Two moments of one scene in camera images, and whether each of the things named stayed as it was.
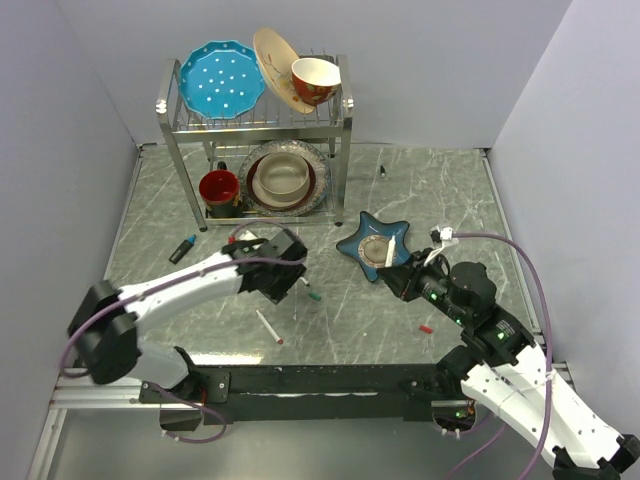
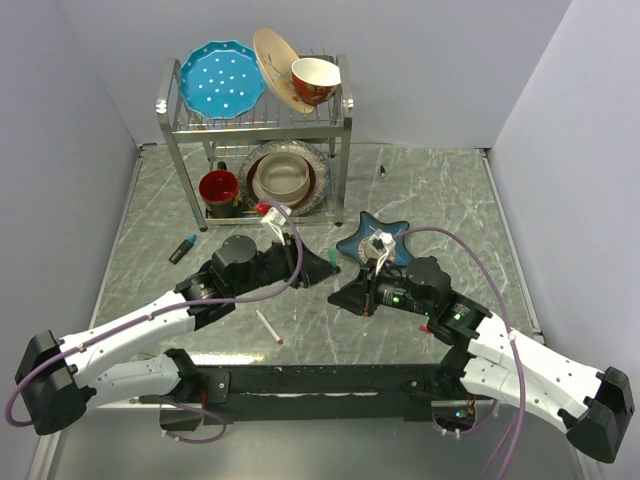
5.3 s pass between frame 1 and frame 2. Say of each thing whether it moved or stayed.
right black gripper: moved
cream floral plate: stayed
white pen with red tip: stayed
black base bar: stayed
